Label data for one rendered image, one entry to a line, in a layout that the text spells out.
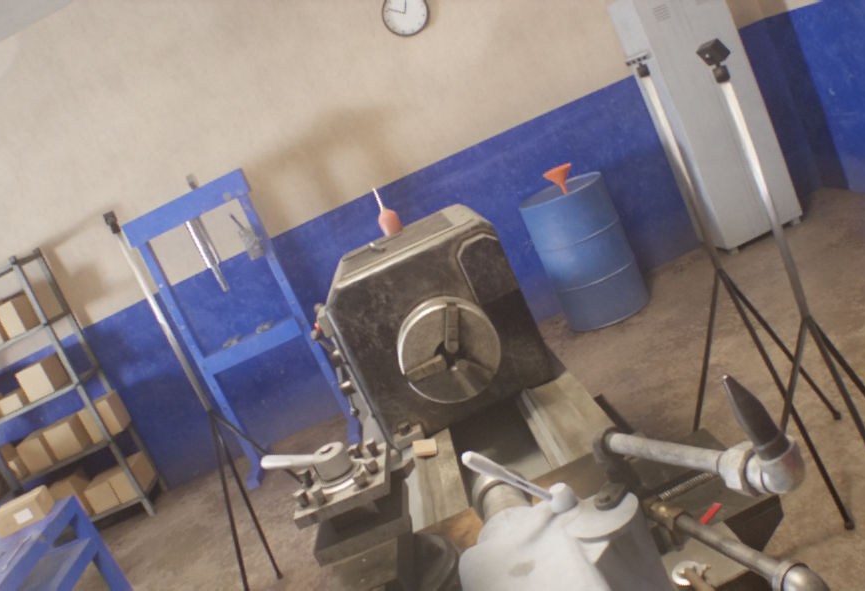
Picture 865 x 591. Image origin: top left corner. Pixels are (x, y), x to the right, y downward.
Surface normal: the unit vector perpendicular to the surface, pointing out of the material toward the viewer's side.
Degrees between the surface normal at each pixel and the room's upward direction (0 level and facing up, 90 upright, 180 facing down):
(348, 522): 90
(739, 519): 90
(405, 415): 90
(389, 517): 0
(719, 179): 90
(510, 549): 0
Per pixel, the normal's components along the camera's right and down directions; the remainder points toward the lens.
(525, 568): -0.41, -0.89
